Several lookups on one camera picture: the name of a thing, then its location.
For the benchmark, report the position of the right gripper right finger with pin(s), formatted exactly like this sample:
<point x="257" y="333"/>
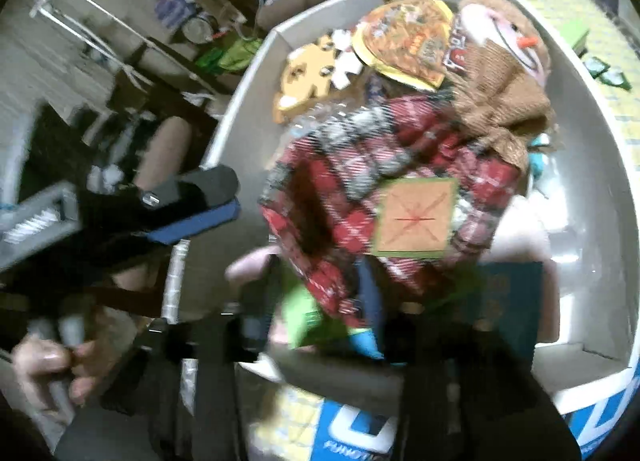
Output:
<point x="465" y="394"/>

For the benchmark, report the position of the yellow checkered tablecloth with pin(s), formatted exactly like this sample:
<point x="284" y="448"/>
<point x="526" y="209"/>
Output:
<point x="606" y="41"/>

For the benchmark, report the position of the person left hand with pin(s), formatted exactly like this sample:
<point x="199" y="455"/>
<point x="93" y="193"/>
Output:
<point x="37" y="361"/>

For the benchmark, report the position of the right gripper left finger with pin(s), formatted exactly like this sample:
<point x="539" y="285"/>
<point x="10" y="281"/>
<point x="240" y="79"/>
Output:
<point x="174" y="396"/>

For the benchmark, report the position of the white storage box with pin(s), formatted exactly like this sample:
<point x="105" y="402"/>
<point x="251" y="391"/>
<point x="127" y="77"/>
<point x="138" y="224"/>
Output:
<point x="579" y="192"/>

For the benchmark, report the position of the blue uto box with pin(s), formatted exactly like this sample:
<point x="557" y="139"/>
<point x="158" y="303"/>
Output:
<point x="348" y="433"/>
<point x="592" y="425"/>

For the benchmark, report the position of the green packet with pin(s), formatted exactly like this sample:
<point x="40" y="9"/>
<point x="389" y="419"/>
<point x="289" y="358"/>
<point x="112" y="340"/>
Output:
<point x="304" y="321"/>

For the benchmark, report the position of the orange tiger plush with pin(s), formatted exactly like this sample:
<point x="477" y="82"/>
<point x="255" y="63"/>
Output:
<point x="307" y="75"/>

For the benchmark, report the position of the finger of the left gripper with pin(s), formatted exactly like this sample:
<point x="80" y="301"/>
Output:
<point x="186" y="205"/>

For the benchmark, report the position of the green tea sachet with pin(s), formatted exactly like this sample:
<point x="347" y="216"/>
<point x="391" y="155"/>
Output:
<point x="615" y="77"/>
<point x="595" y="66"/>

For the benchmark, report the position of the instant noodle bowl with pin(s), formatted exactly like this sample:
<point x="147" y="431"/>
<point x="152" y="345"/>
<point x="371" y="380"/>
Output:
<point x="406" y="41"/>

